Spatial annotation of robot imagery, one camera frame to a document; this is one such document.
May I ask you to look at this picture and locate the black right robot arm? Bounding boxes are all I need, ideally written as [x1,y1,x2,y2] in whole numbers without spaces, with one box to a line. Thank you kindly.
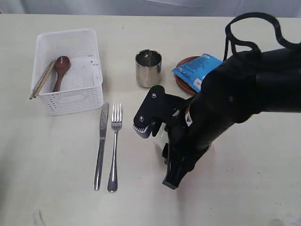
[162,48,301,189]

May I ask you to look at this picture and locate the white perforated plastic basket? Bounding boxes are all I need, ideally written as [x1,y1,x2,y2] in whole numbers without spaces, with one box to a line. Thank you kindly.
[31,29,104,116]

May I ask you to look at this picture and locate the speckled grey ceramic bowl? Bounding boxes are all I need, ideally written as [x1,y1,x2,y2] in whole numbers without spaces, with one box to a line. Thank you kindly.
[154,122,214,156]

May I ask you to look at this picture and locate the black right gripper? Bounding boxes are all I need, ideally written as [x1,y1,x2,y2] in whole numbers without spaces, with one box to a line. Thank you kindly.
[162,105,212,190]

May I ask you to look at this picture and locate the silver fork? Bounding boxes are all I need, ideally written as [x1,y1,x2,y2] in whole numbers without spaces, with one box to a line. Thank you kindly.
[107,103,123,193]

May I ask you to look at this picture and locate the brown wooden spoon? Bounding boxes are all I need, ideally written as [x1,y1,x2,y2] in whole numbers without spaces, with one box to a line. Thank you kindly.
[53,56,71,92]

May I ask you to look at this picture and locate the brown plate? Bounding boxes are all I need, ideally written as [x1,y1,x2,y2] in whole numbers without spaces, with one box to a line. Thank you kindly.
[174,56,199,95]

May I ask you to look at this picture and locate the brown wooden chopsticks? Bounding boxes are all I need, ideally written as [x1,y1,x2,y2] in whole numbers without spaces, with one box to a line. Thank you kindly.
[29,60,55,100]

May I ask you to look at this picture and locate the blue snack packet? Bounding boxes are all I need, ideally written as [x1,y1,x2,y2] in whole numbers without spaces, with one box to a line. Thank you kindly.
[172,53,222,93]

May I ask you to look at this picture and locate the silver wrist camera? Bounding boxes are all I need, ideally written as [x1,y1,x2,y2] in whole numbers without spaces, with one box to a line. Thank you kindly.
[134,85,193,138]

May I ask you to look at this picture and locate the silver table knife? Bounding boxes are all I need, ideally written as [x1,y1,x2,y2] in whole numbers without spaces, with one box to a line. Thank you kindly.
[94,102,109,191]

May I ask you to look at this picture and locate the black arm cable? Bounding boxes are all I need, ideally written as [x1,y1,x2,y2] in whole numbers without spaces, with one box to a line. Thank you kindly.
[222,12,301,62]

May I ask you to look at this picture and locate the steel cup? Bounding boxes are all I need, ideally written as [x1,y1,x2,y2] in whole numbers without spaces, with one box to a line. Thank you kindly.
[135,49,162,88]

